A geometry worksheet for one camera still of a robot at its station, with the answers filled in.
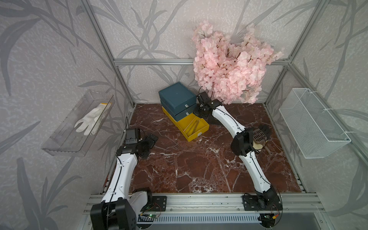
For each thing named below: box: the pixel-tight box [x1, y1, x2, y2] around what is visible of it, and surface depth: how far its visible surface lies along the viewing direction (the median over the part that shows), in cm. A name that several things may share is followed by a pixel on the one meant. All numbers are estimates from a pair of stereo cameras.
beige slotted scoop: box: [252, 128, 267, 150], surface depth 98 cm
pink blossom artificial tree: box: [191, 20, 284, 105], surface depth 70 cm
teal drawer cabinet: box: [158, 81, 197, 122], surface depth 98 cm
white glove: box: [73, 102, 112, 136], surface depth 69 cm
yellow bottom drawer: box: [161, 106, 210, 142], surface depth 104 cm
